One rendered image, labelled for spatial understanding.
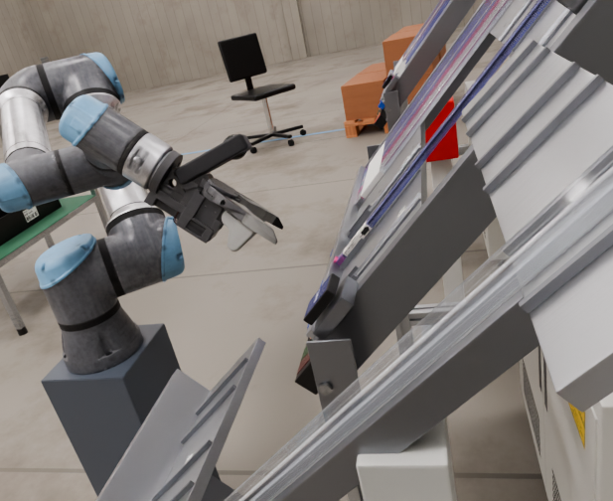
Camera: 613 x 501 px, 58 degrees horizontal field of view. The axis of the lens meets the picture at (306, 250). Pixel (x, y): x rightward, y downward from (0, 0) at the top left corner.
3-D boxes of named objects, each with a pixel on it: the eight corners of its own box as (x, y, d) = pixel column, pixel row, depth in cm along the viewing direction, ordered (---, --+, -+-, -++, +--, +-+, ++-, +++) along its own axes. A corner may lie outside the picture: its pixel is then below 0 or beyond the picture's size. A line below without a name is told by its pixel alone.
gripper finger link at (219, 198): (253, 228, 79) (218, 198, 83) (260, 218, 79) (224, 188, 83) (233, 221, 75) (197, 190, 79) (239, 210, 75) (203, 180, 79)
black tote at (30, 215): (-10, 252, 252) (-21, 230, 248) (-41, 255, 256) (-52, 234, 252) (62, 206, 302) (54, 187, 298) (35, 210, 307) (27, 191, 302)
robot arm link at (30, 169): (-22, 70, 115) (-23, 170, 79) (34, 58, 118) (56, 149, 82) (2, 121, 122) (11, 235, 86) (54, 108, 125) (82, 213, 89)
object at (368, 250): (342, 349, 67) (320, 335, 67) (378, 176, 126) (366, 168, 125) (439, 235, 59) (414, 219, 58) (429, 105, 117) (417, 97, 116)
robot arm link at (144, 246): (122, 305, 109) (46, 88, 124) (195, 279, 113) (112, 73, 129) (111, 286, 98) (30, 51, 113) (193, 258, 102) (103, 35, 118)
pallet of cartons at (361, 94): (451, 94, 532) (444, 18, 504) (450, 125, 429) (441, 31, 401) (366, 108, 557) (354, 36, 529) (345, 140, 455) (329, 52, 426)
